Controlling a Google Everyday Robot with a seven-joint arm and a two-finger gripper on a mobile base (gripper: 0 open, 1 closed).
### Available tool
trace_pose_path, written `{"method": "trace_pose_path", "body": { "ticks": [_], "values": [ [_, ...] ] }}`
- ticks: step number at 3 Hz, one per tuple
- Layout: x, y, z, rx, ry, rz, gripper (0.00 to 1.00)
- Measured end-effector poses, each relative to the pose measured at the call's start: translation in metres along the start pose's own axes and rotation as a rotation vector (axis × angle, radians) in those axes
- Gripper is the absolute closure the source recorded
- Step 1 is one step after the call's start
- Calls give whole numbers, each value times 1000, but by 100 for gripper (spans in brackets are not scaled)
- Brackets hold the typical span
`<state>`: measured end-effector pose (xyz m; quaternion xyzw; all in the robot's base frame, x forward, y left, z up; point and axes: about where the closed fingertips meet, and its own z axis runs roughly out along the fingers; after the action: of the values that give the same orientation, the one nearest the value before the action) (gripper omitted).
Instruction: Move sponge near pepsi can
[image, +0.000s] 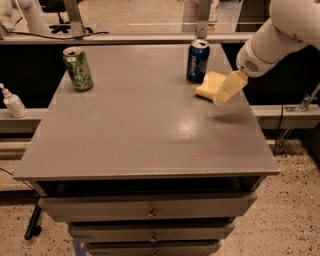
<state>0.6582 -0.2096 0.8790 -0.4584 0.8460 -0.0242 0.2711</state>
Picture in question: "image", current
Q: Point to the blue pepsi can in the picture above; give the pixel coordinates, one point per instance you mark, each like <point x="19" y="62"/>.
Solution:
<point x="198" y="55"/>

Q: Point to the grey metal post left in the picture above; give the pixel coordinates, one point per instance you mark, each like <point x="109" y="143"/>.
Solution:
<point x="77" y="27"/>

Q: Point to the top grey drawer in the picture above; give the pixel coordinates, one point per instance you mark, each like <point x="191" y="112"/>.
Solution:
<point x="147" y="207"/>

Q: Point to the white pump bottle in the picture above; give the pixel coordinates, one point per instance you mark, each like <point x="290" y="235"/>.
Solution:
<point x="13" y="103"/>

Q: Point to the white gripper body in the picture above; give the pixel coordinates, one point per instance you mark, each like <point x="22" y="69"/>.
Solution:
<point x="250" y="61"/>

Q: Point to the grey metal post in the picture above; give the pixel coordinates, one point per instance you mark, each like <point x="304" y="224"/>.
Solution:
<point x="203" y="18"/>
<point x="77" y="27"/>

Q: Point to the bottom grey drawer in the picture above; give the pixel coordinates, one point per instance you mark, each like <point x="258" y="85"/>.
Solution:
<point x="174" y="248"/>

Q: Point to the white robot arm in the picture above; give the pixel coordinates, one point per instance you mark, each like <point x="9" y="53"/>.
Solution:
<point x="292" y="26"/>

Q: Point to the middle grey drawer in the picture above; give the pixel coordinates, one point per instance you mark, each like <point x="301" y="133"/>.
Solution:
<point x="151" y="231"/>

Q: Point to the yellow sponge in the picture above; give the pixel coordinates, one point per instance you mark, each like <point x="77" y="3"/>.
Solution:
<point x="211" y="83"/>

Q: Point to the metal angle bracket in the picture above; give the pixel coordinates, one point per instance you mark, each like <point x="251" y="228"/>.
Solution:
<point x="305" y="102"/>

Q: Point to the grey metal post right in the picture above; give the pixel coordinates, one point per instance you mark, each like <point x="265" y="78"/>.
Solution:
<point x="203" y="18"/>

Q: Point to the green soda can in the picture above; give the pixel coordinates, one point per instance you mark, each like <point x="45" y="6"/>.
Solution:
<point x="78" y="68"/>

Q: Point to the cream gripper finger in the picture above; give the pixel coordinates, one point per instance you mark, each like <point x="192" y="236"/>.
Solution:
<point x="232" y="85"/>

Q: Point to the grey drawer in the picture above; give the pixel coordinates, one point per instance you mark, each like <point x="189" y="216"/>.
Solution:
<point x="174" y="248"/>
<point x="147" y="207"/>
<point x="151" y="231"/>

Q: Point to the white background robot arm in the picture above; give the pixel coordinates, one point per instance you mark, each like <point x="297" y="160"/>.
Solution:
<point x="31" y="13"/>

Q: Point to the grey drawer cabinet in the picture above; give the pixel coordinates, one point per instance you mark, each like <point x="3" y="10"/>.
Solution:
<point x="141" y="130"/>

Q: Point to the black office chair base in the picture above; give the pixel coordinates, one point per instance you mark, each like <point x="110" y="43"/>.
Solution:
<point x="65" y="27"/>

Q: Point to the black caster leg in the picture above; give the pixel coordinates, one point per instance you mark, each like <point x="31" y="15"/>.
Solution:
<point x="33" y="229"/>

